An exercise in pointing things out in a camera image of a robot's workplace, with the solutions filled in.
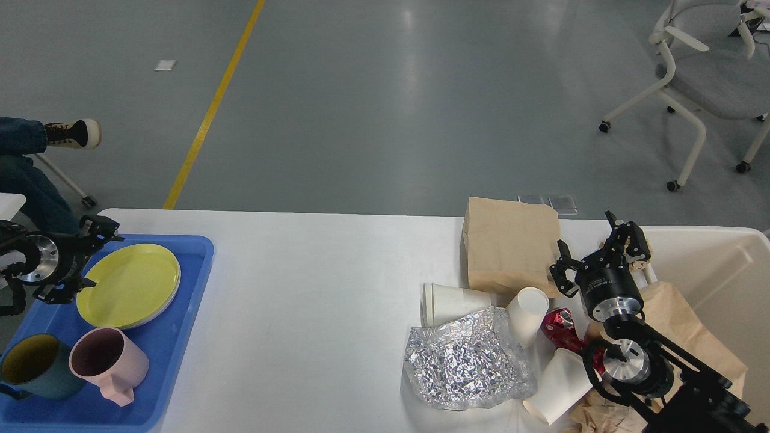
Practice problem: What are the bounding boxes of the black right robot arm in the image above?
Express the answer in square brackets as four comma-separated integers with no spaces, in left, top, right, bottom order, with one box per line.
[549,211,768,432]

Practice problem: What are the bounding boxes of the pink mug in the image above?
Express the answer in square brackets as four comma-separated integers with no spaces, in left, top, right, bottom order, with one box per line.
[68,327,149,407]

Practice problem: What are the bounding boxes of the yellow plastic plate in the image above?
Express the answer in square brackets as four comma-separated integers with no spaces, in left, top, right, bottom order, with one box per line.
[75,243,181,330]

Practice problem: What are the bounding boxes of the flat brown paper bag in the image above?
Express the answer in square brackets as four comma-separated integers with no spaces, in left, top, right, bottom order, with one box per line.
[462,197,561,298]

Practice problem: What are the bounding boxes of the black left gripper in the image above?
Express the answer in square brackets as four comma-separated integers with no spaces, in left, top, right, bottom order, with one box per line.
[19,215,125,305]

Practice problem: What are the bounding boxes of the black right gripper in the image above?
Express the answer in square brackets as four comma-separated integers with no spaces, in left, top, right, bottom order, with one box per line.
[549,211,645,322]

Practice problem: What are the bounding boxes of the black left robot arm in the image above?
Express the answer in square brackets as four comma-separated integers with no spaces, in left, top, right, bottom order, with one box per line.
[1,215,124,317]

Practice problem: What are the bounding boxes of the crumpled brown paper front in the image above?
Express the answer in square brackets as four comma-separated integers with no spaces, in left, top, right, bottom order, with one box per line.
[564,390,647,432]

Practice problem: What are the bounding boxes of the crumpled aluminium foil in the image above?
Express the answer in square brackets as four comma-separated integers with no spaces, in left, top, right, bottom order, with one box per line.
[402,307,538,411]

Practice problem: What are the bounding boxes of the lying white paper cup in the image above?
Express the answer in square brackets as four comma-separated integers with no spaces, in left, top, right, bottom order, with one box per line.
[421,283,493,327]

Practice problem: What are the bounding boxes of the large brown paper bag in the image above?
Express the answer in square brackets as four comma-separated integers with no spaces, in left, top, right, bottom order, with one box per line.
[639,281,748,399]

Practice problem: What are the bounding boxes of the teal mug yellow inside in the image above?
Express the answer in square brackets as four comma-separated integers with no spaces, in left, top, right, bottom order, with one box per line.
[2,333,85,401]

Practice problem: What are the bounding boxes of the front white paper cup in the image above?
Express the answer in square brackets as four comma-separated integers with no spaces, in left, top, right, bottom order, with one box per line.
[523,348,593,425]

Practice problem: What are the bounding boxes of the seated person in jeans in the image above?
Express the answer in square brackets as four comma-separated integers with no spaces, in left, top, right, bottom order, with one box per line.
[1,117,102,234]

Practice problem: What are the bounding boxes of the white chair leg left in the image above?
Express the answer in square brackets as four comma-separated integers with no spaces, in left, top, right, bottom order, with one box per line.
[34,153,98,209]

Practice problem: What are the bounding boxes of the pale green plate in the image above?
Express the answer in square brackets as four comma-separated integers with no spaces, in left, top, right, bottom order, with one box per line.
[118,281,180,330]

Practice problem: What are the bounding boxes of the crushed red can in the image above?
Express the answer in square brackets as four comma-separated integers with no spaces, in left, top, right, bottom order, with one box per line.
[541,307,606,378]

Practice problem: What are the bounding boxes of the crumpled brown paper ball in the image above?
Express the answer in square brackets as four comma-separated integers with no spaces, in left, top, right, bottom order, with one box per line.
[624,236,653,272]

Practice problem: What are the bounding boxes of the grey office chair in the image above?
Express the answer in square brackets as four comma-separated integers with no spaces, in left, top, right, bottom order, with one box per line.
[599,1,769,192]

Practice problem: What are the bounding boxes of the white plastic bin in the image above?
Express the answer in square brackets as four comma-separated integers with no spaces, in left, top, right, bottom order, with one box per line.
[635,226,770,410]

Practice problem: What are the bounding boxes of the white table edge left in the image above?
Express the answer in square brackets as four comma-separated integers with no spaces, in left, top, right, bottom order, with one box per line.
[1,192,26,221]

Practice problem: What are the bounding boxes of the upright white paper cup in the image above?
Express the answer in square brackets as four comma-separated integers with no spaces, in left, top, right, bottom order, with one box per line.
[506,287,550,349]

